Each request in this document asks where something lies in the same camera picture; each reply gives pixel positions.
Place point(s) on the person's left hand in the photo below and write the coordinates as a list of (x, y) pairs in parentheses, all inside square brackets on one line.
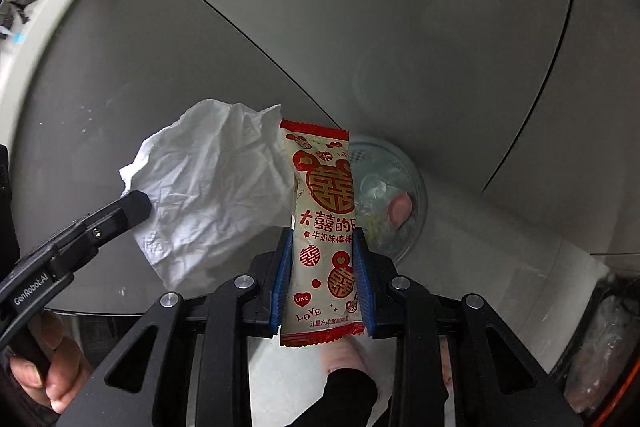
[(60, 372)]

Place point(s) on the white paper tissue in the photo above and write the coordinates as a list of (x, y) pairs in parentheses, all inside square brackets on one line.
[(210, 187)]

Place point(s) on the black pants leg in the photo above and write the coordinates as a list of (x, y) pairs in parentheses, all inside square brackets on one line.
[(350, 402)]

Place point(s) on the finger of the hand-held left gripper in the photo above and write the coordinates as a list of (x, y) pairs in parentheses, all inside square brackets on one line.
[(100, 232)]

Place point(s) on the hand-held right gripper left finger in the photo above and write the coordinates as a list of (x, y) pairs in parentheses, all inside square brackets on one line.
[(281, 287)]

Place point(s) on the pink slipper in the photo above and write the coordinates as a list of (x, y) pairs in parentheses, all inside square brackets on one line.
[(350, 357)]

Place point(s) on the clear plastic bag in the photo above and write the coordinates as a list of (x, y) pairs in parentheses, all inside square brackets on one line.
[(605, 352)]

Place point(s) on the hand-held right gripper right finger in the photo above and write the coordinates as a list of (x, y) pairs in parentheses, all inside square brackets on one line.
[(363, 292)]

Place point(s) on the black bin with orange rim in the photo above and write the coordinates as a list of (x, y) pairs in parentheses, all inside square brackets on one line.
[(595, 307)]

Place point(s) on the red white snack packet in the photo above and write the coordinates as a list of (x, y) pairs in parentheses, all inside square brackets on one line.
[(325, 207)]

